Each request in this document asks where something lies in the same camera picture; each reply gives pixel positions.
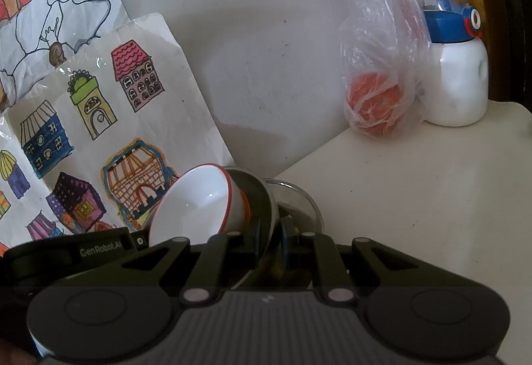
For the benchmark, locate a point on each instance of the white printed table mat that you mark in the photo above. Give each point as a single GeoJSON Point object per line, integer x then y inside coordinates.
{"type": "Point", "coordinates": [457, 197]}

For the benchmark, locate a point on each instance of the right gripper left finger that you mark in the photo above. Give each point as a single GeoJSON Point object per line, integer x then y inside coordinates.
{"type": "Point", "coordinates": [123, 308]}

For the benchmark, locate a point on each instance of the steel plate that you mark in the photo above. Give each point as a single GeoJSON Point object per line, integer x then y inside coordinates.
{"type": "Point", "coordinates": [300, 219]}

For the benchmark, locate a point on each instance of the boy with fan drawing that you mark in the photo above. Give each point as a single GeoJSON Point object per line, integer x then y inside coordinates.
{"type": "Point", "coordinates": [37, 36]}

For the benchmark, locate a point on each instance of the red-rimmed ceramic bowl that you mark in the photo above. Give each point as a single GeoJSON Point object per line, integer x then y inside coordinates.
{"type": "Point", "coordinates": [203, 202]}

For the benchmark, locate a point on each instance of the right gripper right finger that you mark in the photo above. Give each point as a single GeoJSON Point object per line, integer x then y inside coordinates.
{"type": "Point", "coordinates": [409, 306]}

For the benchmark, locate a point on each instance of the white blue water bottle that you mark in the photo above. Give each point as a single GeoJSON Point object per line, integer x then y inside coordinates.
{"type": "Point", "coordinates": [457, 88]}

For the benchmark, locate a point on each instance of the deep steel bowl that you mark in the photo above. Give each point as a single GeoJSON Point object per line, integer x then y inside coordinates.
{"type": "Point", "coordinates": [256, 261]}

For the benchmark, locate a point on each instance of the houses drawing paper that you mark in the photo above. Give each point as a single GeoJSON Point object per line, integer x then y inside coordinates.
{"type": "Point", "coordinates": [99, 142]}

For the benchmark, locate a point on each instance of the clear plastic bag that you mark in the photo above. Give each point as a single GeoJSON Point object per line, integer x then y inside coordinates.
{"type": "Point", "coordinates": [389, 37]}

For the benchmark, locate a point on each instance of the red fruit in bag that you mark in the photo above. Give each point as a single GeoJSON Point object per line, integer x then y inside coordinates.
{"type": "Point", "coordinates": [373, 104]}

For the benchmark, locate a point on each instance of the person's left hand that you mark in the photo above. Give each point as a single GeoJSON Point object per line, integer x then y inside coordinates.
{"type": "Point", "coordinates": [14, 356]}

